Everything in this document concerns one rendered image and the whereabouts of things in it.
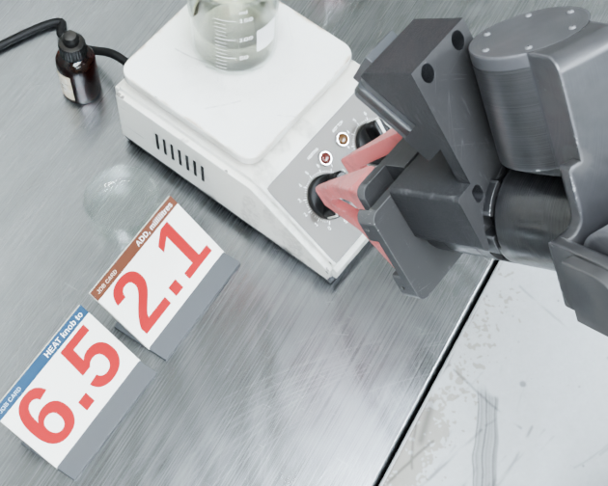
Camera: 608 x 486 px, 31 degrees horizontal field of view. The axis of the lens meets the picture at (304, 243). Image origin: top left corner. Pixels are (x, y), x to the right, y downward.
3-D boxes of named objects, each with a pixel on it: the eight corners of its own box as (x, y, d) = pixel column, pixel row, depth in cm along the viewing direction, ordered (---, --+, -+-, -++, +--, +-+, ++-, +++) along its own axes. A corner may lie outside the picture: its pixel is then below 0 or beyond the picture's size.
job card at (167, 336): (240, 264, 80) (240, 238, 76) (166, 362, 77) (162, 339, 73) (171, 222, 81) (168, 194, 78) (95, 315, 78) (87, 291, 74)
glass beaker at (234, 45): (280, 10, 80) (284, -73, 72) (280, 84, 77) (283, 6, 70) (182, 8, 80) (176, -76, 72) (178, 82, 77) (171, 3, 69)
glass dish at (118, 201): (80, 187, 82) (76, 172, 80) (153, 173, 83) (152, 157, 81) (93, 252, 80) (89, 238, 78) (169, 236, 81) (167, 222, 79)
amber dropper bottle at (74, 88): (100, 71, 87) (89, 14, 81) (102, 103, 86) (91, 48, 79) (61, 74, 87) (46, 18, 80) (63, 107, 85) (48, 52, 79)
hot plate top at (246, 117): (357, 58, 79) (359, 50, 78) (251, 172, 74) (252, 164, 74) (226, -27, 82) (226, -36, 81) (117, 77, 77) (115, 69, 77)
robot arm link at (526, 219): (458, 165, 55) (572, 178, 50) (529, 113, 58) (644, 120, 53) (493, 282, 58) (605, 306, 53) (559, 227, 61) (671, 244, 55)
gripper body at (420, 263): (346, 213, 59) (448, 231, 54) (455, 92, 63) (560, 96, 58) (399, 297, 63) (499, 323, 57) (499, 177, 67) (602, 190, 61)
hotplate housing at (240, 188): (434, 168, 84) (452, 110, 77) (330, 291, 79) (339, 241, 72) (207, 18, 90) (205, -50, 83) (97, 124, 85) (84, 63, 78)
